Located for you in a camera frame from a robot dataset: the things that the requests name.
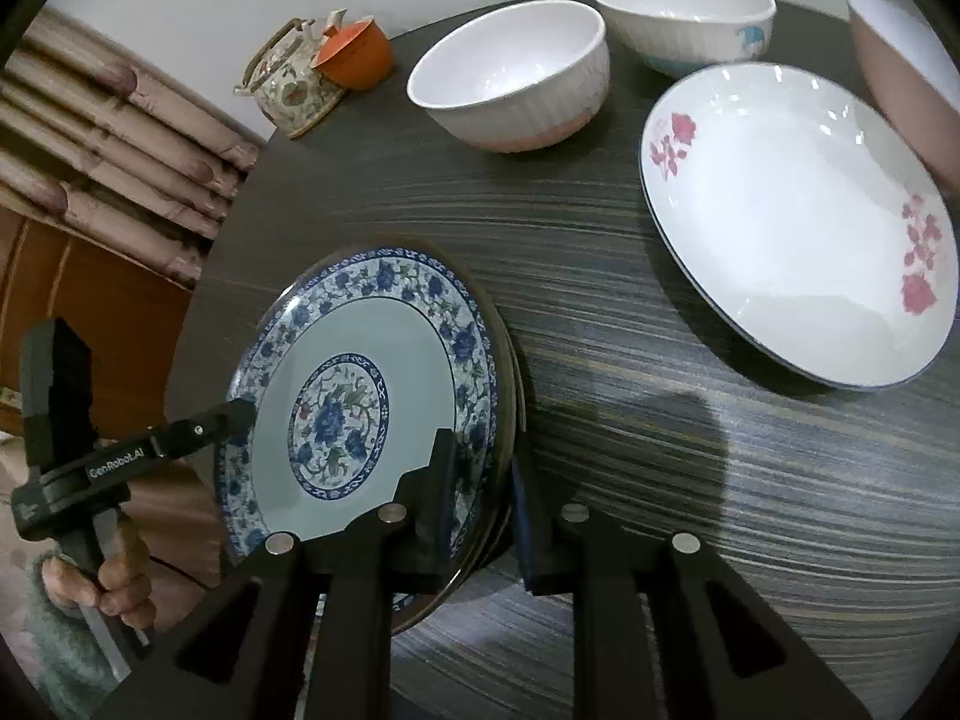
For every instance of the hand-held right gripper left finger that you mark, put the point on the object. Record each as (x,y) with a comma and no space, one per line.
(447,481)

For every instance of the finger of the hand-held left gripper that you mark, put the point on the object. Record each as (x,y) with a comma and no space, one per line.
(206,424)

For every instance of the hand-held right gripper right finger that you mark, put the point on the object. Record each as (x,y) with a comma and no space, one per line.
(523,517)

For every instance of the blue floral plate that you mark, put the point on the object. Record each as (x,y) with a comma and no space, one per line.
(352,405)
(510,390)

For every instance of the white plate pink flowers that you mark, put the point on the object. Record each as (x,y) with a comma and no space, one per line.
(802,225)

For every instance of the white ribbed bowl pink base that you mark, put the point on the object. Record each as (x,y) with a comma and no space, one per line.
(510,75)

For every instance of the white bowl blue print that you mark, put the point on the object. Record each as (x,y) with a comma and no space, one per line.
(682,11)

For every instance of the pink bowl white inside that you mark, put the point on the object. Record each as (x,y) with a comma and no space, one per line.
(900,82)

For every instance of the person's left forearm green sleeve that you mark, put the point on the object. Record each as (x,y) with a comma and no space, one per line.
(64,637)

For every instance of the person's left hand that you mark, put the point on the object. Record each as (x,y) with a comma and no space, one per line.
(124,577)

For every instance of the brown wooden cabinet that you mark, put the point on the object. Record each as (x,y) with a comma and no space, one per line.
(97,330)

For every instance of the beige bamboo print curtain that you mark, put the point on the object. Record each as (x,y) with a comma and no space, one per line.
(112,157)

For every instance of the floral teapot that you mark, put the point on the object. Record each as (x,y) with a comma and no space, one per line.
(289,82)

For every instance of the orange cup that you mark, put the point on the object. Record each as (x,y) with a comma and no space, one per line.
(356,52)

